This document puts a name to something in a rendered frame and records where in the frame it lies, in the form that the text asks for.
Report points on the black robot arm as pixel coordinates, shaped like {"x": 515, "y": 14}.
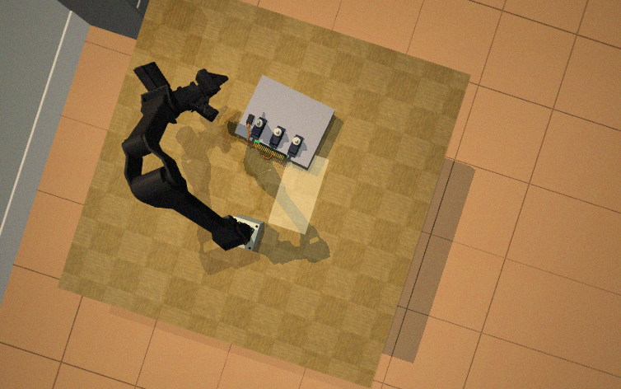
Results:
{"x": 165, "y": 187}

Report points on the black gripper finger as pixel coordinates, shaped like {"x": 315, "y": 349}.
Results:
{"x": 208, "y": 97}
{"x": 218, "y": 79}

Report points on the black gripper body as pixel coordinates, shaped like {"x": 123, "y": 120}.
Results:
{"x": 192, "y": 93}

